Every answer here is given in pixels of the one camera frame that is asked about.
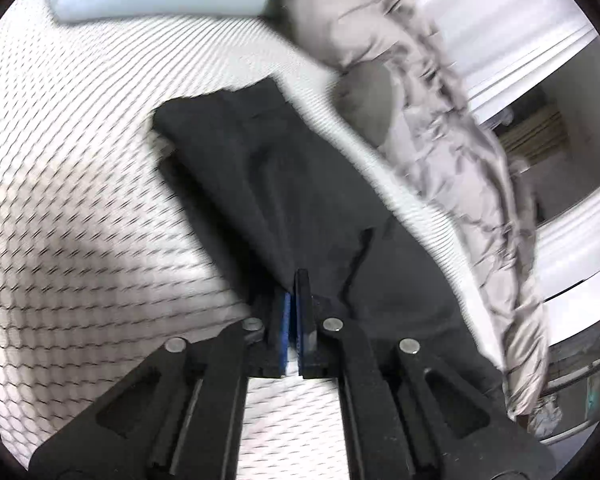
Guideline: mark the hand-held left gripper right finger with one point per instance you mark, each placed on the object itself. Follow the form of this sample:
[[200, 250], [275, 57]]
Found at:
[[300, 332]]

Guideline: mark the honeycomb patterned white mattress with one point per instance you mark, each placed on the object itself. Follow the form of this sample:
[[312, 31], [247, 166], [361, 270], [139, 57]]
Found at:
[[80, 185]]

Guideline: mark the grey quilted comforter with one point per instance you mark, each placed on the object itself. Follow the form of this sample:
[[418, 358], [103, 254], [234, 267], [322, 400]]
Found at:
[[430, 160]]

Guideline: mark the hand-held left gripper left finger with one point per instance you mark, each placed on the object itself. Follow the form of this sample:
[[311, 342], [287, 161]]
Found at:
[[283, 332]]

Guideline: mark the white cabinet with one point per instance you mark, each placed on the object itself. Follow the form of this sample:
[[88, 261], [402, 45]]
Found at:
[[505, 25]]

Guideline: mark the black pants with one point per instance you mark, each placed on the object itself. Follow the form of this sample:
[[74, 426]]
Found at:
[[280, 185]]

